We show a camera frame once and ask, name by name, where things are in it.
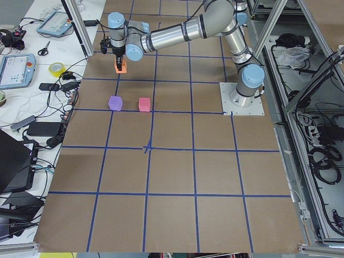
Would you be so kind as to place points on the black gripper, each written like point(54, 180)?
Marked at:
point(117, 51)

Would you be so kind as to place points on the orange foam cube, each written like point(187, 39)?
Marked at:
point(120, 68)

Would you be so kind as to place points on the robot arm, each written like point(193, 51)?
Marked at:
point(134, 38)

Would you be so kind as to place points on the purple foam cube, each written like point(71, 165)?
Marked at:
point(115, 103)

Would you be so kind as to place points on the pink foam cube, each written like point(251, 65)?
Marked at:
point(144, 104)

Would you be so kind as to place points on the yellow tape roll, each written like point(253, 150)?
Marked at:
point(57, 69)

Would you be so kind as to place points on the far teach pendant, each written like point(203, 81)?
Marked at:
point(56, 25)

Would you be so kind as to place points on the teach pendant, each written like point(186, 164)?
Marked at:
point(17, 71)
point(56, 25)

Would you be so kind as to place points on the black power adapter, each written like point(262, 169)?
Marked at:
point(43, 129)

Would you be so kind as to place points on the near teach pendant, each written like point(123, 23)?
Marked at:
point(17, 71)

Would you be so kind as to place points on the black laptop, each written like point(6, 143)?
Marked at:
point(17, 161)

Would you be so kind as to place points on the white crumpled cloth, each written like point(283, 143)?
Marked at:
point(293, 57)

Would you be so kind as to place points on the aluminium frame post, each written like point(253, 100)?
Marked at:
point(79, 27)

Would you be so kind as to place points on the black handled scissors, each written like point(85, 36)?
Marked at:
point(44, 50)

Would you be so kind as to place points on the black camera device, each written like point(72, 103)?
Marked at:
point(13, 39)

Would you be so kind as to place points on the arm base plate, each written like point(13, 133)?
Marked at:
point(234, 104)

